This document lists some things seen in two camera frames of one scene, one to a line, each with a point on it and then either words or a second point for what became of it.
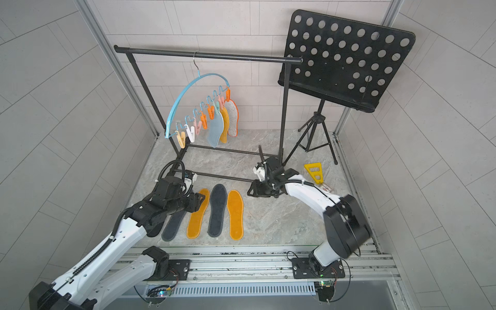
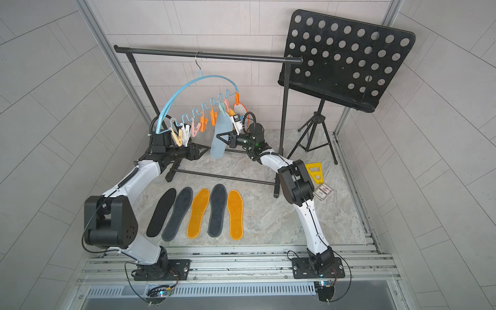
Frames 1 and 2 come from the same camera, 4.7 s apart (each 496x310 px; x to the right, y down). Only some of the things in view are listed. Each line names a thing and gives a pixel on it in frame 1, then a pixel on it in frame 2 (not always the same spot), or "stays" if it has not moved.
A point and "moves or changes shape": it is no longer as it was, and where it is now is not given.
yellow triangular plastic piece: (315, 170) stays
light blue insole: (215, 129) moves or changes shape
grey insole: (217, 203) stays
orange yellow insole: (235, 205) stays
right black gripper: (258, 190) → (239, 139)
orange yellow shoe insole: (195, 219) stays
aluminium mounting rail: (270, 265) stays
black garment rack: (287, 59) stays
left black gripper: (196, 201) → (195, 147)
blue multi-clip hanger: (196, 102) moves or changes shape
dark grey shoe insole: (172, 225) stays
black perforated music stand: (349, 62) stays
